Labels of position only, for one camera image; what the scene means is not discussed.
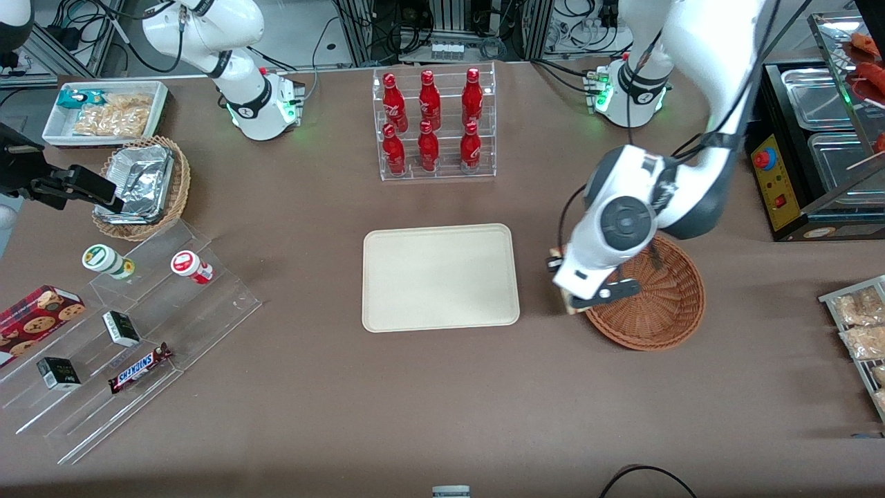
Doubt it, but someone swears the clear acrylic bottle rack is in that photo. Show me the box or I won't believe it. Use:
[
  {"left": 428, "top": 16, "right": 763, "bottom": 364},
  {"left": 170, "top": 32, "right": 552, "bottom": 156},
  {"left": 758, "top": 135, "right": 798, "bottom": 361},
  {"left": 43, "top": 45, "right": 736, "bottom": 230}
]
[{"left": 372, "top": 61, "right": 497, "bottom": 182}]

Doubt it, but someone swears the clear bag of pastry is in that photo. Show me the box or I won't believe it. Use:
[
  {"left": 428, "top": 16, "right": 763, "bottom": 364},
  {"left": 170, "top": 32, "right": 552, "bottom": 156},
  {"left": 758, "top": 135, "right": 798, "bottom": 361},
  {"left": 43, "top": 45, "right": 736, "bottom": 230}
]
[
  {"left": 832, "top": 287, "right": 885, "bottom": 327},
  {"left": 840, "top": 325, "right": 885, "bottom": 360}
]

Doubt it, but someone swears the triangular sandwich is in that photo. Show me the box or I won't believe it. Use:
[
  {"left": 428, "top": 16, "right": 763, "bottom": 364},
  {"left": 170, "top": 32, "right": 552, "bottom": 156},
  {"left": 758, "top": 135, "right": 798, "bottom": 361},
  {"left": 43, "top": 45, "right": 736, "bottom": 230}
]
[{"left": 550, "top": 246, "right": 588, "bottom": 316}]

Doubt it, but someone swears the small tan wicker basket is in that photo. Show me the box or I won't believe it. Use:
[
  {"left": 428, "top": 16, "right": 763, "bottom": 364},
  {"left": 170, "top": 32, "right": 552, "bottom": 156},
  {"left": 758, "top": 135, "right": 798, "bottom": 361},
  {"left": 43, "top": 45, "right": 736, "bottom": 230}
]
[{"left": 91, "top": 136, "right": 192, "bottom": 241}]

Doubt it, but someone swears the clear acrylic step display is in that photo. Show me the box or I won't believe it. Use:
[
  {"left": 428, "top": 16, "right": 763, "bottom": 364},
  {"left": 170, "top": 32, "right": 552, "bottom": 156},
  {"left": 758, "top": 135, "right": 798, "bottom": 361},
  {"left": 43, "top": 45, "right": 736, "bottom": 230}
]
[{"left": 0, "top": 220, "right": 263, "bottom": 465}]

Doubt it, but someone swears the red lid snack cup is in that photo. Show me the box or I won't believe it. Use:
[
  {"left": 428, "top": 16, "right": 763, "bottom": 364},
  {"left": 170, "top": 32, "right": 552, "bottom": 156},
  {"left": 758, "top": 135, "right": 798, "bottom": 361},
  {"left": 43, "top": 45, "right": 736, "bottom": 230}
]
[{"left": 171, "top": 250, "right": 214, "bottom": 285}]

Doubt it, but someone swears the red cookie box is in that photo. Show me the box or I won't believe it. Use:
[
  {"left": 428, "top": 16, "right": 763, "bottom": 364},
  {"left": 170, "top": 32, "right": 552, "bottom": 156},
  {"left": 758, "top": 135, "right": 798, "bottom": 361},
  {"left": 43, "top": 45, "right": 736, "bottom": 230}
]
[{"left": 0, "top": 285, "right": 86, "bottom": 367}]

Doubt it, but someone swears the wire rack tray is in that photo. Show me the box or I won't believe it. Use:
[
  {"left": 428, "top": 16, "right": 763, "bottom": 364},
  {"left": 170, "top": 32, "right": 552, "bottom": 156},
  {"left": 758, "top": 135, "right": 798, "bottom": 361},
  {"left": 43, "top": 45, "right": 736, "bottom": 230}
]
[{"left": 819, "top": 275, "right": 885, "bottom": 423}]

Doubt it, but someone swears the beige plastic tray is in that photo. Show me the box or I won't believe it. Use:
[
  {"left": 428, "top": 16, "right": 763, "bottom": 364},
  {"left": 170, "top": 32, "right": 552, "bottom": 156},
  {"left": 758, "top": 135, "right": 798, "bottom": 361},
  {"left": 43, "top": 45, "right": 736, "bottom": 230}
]
[{"left": 362, "top": 223, "right": 521, "bottom": 333}]

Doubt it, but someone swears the teal snack packet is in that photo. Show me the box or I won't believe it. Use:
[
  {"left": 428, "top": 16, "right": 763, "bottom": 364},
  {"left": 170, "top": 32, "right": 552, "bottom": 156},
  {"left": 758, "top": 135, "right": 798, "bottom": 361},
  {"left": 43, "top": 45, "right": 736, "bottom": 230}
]
[{"left": 57, "top": 90, "right": 104, "bottom": 110}]

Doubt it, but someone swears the clear bag of crackers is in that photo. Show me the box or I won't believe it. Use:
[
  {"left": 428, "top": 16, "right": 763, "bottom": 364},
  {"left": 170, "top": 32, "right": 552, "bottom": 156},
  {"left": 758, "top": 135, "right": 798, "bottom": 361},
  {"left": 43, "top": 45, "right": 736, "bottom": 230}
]
[{"left": 73, "top": 93, "right": 153, "bottom": 137}]

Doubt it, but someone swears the aluminium foil container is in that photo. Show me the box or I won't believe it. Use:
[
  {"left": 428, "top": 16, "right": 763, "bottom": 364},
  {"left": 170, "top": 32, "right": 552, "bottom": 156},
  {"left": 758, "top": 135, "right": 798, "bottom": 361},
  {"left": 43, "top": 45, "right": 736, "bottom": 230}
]
[{"left": 95, "top": 144, "right": 174, "bottom": 224}]

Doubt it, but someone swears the black food warmer machine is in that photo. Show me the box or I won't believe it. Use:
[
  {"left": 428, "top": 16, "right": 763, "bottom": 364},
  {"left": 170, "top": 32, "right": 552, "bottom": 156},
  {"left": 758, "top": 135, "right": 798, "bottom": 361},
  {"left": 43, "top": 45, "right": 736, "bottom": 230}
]
[{"left": 749, "top": 0, "right": 885, "bottom": 243}]

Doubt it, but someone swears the large brown wicker basket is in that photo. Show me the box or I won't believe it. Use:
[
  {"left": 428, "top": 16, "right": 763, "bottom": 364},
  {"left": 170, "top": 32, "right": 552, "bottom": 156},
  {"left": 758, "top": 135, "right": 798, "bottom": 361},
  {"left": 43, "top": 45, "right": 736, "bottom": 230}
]
[{"left": 584, "top": 234, "right": 707, "bottom": 351}]

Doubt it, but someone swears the red cola bottle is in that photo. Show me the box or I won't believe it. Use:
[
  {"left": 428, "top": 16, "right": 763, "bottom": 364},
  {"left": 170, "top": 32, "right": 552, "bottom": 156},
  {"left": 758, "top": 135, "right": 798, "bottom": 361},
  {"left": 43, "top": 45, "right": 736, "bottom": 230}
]
[
  {"left": 382, "top": 73, "right": 407, "bottom": 132},
  {"left": 382, "top": 123, "right": 407, "bottom": 176},
  {"left": 418, "top": 70, "right": 442, "bottom": 131},
  {"left": 461, "top": 67, "right": 484, "bottom": 129},
  {"left": 418, "top": 120, "right": 440, "bottom": 173},
  {"left": 460, "top": 120, "right": 483, "bottom": 172}
]

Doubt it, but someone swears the Snickers chocolate bar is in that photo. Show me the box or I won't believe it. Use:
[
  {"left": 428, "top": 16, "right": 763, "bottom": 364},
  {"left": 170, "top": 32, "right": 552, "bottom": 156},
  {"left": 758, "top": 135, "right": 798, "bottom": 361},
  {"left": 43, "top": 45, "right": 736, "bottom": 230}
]
[{"left": 108, "top": 342, "right": 173, "bottom": 394}]

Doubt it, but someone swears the white rectangular bin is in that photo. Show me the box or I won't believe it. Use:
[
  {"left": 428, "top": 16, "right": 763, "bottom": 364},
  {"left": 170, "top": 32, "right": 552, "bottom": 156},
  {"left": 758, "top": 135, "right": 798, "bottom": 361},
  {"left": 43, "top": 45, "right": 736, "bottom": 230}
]
[{"left": 41, "top": 80, "right": 171, "bottom": 148}]

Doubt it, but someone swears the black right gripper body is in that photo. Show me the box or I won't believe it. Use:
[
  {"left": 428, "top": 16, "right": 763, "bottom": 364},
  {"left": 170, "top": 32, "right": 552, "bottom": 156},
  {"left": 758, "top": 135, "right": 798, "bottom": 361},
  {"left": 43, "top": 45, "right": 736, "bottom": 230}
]
[{"left": 0, "top": 123, "right": 70, "bottom": 208}]

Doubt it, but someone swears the black floor cable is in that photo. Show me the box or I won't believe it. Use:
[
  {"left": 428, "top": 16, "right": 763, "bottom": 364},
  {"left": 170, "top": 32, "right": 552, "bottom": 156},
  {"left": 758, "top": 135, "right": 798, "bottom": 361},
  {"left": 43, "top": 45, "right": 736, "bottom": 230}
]
[{"left": 598, "top": 465, "right": 699, "bottom": 498}]

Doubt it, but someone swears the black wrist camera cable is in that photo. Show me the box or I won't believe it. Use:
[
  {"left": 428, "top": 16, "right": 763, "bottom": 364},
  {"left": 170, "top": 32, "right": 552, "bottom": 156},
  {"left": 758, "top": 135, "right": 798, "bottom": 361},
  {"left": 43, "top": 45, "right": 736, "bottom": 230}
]
[{"left": 557, "top": 184, "right": 590, "bottom": 261}]

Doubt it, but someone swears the green lid snack cup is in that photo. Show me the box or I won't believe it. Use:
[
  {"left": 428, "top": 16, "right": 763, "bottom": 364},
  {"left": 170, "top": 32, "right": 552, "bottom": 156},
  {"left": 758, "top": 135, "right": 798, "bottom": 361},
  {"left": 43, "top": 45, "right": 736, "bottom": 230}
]
[{"left": 82, "top": 244, "right": 136, "bottom": 280}]

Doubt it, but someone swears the small black box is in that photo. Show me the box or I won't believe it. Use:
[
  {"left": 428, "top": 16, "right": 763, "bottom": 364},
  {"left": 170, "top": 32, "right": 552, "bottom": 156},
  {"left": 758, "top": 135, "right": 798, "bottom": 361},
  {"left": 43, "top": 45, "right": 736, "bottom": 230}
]
[
  {"left": 37, "top": 357, "right": 82, "bottom": 391},
  {"left": 102, "top": 311, "right": 141, "bottom": 347}
]

